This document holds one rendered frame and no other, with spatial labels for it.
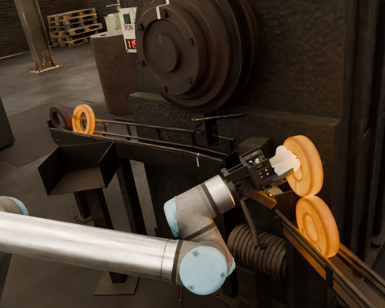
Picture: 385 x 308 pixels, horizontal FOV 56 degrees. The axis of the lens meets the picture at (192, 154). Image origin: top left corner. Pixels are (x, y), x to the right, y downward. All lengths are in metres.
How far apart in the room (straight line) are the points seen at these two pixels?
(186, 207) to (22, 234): 0.36
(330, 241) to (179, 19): 0.73
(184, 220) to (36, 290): 1.37
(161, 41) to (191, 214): 0.57
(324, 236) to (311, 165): 0.17
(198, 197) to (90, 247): 0.27
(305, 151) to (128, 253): 0.47
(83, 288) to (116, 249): 1.25
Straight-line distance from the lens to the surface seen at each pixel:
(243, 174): 0.88
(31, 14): 8.20
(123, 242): 0.78
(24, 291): 2.16
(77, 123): 2.13
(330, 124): 1.16
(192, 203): 0.87
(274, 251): 1.19
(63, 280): 2.10
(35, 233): 0.84
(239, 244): 1.25
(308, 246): 0.97
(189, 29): 1.11
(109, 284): 1.96
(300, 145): 0.91
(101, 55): 4.16
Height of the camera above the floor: 1.32
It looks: 26 degrees down
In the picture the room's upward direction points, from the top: 8 degrees counter-clockwise
